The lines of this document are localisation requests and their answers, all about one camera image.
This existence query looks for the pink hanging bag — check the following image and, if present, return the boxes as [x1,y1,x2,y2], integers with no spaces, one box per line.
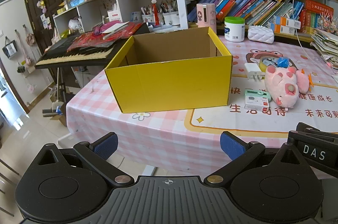
[25,32,36,46]

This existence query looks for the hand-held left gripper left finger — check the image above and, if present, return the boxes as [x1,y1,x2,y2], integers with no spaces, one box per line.
[37,131,136,187]

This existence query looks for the white pen holder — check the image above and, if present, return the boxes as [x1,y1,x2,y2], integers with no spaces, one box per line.
[141,6,156,24]
[162,10,180,26]

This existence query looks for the orange blue box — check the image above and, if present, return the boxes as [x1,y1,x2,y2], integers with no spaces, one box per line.
[267,22,296,35]
[272,15,301,29]

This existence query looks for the black electronic keyboard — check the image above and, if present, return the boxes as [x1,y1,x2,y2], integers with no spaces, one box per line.
[35,23,151,70]

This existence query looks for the yellow tape roll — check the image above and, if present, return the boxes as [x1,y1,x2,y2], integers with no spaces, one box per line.
[259,57,296,73]

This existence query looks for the white quilted pouch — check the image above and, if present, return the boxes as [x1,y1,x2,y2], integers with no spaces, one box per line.
[248,25,275,44]

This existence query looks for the white envelope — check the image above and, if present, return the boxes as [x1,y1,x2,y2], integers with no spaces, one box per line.
[102,23,130,34]

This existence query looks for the black white hanging bag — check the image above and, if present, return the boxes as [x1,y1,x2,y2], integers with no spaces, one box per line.
[2,37,18,59]

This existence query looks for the red hanging ornament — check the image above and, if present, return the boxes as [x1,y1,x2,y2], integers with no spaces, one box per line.
[151,0,160,26]

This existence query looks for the pink plush toy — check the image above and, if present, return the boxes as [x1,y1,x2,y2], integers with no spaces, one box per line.
[264,65,314,108]

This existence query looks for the yellow cardboard box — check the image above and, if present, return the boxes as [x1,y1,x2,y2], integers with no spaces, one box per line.
[104,26,233,114]

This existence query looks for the stack of magazines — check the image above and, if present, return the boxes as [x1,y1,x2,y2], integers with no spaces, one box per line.
[310,28,338,70]

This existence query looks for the white cable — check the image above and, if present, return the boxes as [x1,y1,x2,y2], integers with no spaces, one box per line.
[291,0,328,60]

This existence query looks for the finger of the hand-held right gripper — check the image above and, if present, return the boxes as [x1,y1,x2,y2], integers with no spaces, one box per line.
[296,122,338,140]

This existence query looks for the white charger plug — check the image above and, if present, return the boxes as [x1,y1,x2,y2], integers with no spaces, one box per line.
[244,63,266,81]

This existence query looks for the row of colourful books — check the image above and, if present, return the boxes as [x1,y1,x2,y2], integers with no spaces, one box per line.
[209,0,304,27]

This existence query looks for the keyboard stand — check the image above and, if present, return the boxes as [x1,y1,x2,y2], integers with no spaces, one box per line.
[54,68,70,106]

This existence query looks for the white plastic bag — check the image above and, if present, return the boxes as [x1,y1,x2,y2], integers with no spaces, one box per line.
[69,18,83,31]

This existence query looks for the red paper sheets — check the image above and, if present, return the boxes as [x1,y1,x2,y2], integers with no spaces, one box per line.
[67,22,143,53]

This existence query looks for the red white carton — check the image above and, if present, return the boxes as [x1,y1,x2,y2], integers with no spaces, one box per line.
[107,10,122,23]

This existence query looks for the white jar green lid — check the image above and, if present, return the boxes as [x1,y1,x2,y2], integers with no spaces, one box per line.
[224,17,246,43]

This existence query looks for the red boxed book set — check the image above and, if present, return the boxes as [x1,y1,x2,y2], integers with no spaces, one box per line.
[301,0,335,34]

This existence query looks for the small white box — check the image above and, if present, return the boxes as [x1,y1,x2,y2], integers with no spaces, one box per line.
[244,95,272,110]

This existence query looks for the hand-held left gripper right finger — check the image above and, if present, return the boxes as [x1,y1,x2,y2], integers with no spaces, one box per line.
[204,131,305,187]

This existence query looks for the pink cylinder container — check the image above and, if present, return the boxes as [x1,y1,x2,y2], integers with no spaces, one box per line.
[196,3,217,34]

